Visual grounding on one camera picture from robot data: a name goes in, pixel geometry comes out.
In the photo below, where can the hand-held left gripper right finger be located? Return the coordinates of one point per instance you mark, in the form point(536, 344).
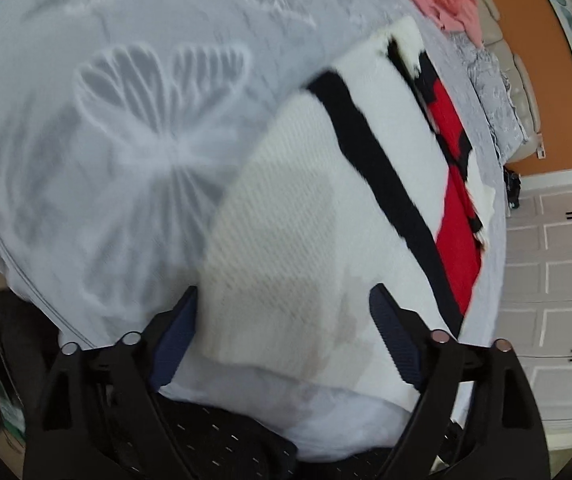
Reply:
point(399, 342)

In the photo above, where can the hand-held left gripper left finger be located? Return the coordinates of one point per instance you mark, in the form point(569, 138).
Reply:
point(173, 342)

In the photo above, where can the white red black knit sweater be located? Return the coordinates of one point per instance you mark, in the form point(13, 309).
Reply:
point(336, 220)

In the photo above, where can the dark dotted pants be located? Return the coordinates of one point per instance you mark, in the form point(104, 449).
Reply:
point(226, 442)

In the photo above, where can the white chest of drawers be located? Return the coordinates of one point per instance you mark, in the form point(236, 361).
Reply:
point(553, 290)

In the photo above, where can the grey butterfly print bedspread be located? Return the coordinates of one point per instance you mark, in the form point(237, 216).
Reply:
point(111, 125)

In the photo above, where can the grey patterned pillow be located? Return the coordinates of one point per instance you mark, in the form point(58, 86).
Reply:
point(495, 87)

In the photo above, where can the beige padded headboard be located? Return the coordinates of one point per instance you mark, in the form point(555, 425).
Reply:
point(513, 65)

